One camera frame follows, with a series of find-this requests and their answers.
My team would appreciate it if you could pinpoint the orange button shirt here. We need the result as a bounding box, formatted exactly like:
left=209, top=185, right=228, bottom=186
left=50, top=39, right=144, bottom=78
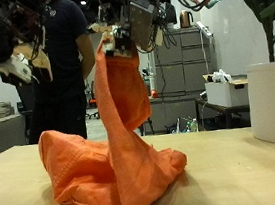
left=24, top=24, right=193, bottom=205

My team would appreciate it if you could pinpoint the grey box appliance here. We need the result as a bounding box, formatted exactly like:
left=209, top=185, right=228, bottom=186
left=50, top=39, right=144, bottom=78
left=162, top=0, right=178, bottom=26

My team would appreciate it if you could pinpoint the copper kettle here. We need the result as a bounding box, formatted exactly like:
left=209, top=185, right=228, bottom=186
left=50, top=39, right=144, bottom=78
left=178, top=8, right=196, bottom=30

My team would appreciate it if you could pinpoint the tall grey cabinet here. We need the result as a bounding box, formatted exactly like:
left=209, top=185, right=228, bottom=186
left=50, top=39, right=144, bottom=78
left=142, top=24, right=221, bottom=100

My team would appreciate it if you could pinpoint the white bottle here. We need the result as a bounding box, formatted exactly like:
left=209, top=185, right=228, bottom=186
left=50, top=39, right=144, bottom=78
left=147, top=72, right=157, bottom=92

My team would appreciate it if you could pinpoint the white power strip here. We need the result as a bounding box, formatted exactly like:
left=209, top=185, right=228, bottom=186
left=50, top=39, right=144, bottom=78
left=195, top=19, right=213, bottom=39

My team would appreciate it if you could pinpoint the person in dark t-shirt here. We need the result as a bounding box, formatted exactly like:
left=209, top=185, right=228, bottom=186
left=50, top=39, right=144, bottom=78
left=10, top=0, right=105, bottom=146

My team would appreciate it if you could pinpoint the small red ball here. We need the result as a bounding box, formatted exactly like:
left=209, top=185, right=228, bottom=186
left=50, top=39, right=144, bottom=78
left=149, top=89, right=160, bottom=100

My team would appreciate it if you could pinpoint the orange office chair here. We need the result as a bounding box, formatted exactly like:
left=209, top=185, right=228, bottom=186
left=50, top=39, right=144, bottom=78
left=83, top=81, right=100, bottom=121

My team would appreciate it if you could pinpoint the grey sofa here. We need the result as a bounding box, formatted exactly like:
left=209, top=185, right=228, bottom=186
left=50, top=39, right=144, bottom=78
left=0, top=112, right=30, bottom=161

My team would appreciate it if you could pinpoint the low grey cabinet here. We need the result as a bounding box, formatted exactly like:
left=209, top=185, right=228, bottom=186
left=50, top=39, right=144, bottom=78
left=141, top=91, right=202, bottom=136

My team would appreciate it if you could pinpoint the white plastic bag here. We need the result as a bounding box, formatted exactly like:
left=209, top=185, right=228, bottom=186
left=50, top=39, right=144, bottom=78
left=211, top=67, right=234, bottom=85

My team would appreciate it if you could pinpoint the white storage box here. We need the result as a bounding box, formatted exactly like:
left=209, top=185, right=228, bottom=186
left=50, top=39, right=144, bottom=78
left=203, top=69, right=252, bottom=111

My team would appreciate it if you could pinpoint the clear plastic bottle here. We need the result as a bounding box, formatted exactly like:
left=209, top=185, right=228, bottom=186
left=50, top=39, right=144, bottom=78
left=183, top=117, right=200, bottom=134

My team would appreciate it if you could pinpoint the dark side table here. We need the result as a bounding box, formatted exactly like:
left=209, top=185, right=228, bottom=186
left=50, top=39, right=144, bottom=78
left=196, top=92, right=253, bottom=133

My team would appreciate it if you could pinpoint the green leafy plant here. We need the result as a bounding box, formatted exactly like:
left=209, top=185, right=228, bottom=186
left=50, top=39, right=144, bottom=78
left=204, top=0, right=275, bottom=71

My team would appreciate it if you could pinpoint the white plant pot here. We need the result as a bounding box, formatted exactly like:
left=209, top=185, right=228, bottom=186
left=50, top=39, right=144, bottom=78
left=244, top=60, right=275, bottom=150

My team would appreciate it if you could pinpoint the black hanging cable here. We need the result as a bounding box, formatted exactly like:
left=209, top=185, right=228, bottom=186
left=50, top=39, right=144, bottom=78
left=153, top=47, right=170, bottom=96

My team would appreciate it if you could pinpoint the black camera tripod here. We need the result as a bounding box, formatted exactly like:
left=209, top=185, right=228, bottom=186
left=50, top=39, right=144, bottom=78
left=138, top=115, right=155, bottom=136

